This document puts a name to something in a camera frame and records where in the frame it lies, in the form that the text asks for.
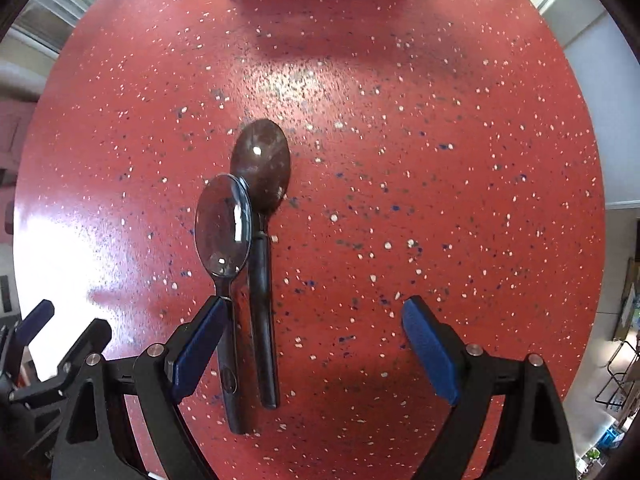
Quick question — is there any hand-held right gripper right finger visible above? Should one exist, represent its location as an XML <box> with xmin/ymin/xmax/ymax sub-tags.
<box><xmin>401</xmin><ymin>295</ymin><xmax>575</xmax><ymax>480</ymax></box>

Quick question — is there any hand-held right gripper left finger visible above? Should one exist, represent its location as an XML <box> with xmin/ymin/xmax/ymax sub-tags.
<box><xmin>50</xmin><ymin>295</ymin><xmax>236</xmax><ymax>480</ymax></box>

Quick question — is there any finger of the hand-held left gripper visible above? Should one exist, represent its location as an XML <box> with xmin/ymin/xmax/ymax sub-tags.
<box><xmin>11</xmin><ymin>299</ymin><xmax>56</xmax><ymax>361</ymax></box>
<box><xmin>9</xmin><ymin>318</ymin><xmax>113</xmax><ymax>403</ymax></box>

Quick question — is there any metal spoon black handle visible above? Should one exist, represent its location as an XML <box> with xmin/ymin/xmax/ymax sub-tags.
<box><xmin>194</xmin><ymin>173</ymin><xmax>253</xmax><ymax>435</ymax></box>
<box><xmin>229</xmin><ymin>118</ymin><xmax>292</xmax><ymax>409</ymax></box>

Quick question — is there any pink plastic stool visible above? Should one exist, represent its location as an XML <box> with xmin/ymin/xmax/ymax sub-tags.
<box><xmin>0</xmin><ymin>99</ymin><xmax>39</xmax><ymax>170</ymax></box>

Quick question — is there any black wire rack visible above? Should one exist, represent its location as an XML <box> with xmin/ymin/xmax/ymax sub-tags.
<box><xmin>594</xmin><ymin>339</ymin><xmax>640</xmax><ymax>412</ymax></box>

